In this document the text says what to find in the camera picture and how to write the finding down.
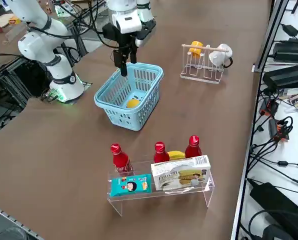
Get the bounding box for white cup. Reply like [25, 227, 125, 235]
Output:
[208, 43, 234, 69]

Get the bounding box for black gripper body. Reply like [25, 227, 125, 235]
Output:
[102, 23, 138, 51]

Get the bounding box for black power brick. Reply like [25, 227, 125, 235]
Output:
[246, 178, 298, 240]

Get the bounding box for yellow lemon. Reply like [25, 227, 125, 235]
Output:
[126, 98, 141, 109]

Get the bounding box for red drink bottle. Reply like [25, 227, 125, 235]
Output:
[110, 142, 133, 174]
[153, 141, 171, 164]
[184, 135, 203, 159]

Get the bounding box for clear acrylic rack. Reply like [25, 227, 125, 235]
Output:
[106, 153, 216, 217]

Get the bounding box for light blue plastic basket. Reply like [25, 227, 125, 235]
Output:
[93, 62, 165, 132]

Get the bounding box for yellow green starfruit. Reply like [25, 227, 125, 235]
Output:
[166, 150, 187, 162]

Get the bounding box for teal snack packet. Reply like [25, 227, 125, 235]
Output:
[109, 173, 153, 198]

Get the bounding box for yellow box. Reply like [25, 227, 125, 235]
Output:
[8, 13, 23, 25]

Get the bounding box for small black power adapter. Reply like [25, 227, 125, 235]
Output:
[281, 23, 298, 37]

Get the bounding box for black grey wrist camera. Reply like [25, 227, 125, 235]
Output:
[134, 19, 158, 49]

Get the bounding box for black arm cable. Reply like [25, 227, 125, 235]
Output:
[26, 0, 120, 49]

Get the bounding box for white wire cup rack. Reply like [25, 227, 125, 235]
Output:
[179, 43, 234, 85]

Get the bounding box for aluminium frame post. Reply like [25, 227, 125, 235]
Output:
[253, 0, 290, 73]

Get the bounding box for large black power supply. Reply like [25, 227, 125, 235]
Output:
[262, 63, 298, 91]

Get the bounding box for white biscuit box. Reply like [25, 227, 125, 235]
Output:
[150, 154, 212, 192]

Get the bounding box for yellow cup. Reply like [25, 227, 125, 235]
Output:
[187, 40, 204, 59]

